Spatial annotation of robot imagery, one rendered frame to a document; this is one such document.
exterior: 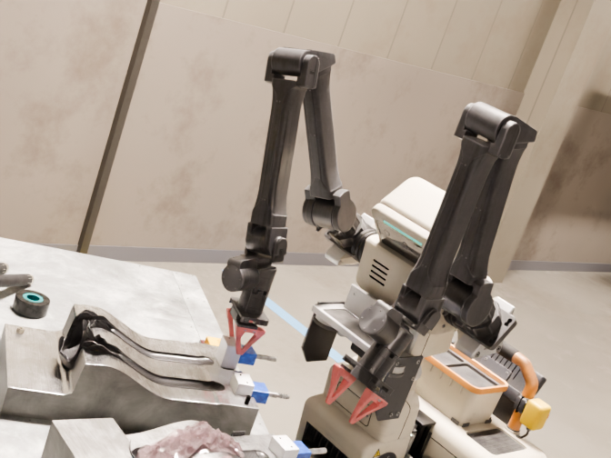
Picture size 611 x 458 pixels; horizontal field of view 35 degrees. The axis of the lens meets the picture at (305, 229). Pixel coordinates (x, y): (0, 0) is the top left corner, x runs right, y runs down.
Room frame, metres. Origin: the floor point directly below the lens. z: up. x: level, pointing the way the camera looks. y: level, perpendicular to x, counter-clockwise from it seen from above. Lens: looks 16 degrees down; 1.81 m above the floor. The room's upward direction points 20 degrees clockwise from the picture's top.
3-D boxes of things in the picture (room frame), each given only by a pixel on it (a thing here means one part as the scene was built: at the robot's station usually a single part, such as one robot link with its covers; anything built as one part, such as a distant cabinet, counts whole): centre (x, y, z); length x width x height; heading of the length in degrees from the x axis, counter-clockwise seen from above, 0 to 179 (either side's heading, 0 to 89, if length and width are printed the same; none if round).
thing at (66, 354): (1.84, 0.23, 0.92); 0.35 x 0.16 x 0.09; 114
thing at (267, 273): (1.98, 0.06, 1.11); 0.07 x 0.06 x 0.07; 147
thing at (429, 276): (1.80, -0.26, 1.40); 0.11 x 0.06 x 0.43; 47
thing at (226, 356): (1.99, 0.02, 0.92); 0.13 x 0.05 x 0.05; 115
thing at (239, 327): (1.97, 0.05, 0.97); 0.07 x 0.07 x 0.09; 25
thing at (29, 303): (2.08, 0.54, 0.82); 0.08 x 0.08 x 0.04
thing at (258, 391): (1.89, -0.03, 0.89); 0.13 x 0.05 x 0.05; 114
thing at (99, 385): (1.84, 0.25, 0.87); 0.50 x 0.26 x 0.14; 114
